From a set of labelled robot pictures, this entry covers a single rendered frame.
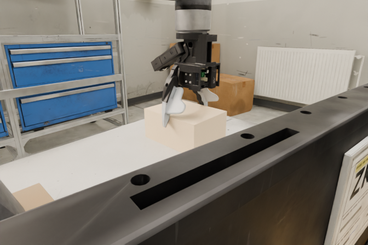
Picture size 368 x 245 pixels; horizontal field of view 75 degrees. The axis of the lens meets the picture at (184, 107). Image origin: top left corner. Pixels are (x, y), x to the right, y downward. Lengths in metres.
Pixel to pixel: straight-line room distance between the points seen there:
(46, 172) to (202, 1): 0.44
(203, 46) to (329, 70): 2.51
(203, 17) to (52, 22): 2.39
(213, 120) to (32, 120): 1.54
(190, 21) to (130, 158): 0.30
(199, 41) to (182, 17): 0.06
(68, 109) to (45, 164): 1.43
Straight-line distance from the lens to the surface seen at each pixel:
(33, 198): 0.43
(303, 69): 2.99
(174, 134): 0.53
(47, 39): 1.86
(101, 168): 0.51
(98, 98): 2.06
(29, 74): 1.86
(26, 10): 2.74
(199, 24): 0.50
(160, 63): 0.57
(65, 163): 0.55
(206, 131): 0.52
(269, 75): 3.14
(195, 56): 0.50
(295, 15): 3.14
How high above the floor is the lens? 0.95
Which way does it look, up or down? 18 degrees down
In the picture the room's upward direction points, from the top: straight up
